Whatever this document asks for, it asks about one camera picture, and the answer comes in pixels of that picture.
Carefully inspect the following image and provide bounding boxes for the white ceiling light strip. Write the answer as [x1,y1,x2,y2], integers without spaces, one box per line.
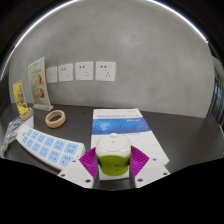
[0,0,208,81]

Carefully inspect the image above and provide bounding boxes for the dark-framed glass partition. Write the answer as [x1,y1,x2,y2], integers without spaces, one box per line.
[209,56,224,124]

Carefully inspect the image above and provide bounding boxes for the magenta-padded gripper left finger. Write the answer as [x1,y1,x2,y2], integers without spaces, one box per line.
[57,147,100,189]

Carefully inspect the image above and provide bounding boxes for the green and white charger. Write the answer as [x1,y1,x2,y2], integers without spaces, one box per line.
[94,132,132,177]

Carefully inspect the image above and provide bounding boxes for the white book blue band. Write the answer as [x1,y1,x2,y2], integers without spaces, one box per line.
[90,107,170,181]

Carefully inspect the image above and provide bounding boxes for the yellow card sign wooden base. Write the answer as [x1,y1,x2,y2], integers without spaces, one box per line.
[12,79,34,121]

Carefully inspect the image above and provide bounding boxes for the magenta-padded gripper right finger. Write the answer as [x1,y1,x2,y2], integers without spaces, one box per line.
[129,145,171,188]

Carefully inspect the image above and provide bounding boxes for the green menu sign acrylic stand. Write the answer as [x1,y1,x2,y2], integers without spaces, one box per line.
[27,56,54,112]

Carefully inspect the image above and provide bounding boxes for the white power strip cable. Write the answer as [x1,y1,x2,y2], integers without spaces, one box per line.
[0,133,18,158]

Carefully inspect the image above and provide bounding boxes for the beige tape roll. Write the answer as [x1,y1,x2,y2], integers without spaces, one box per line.
[44,109,67,129]

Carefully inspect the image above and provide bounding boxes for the grey printed brochure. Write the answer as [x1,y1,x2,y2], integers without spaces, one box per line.
[3,115,35,141]

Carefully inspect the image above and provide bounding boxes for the white power strip blue sockets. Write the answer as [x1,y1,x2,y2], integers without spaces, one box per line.
[15,124,87,171]

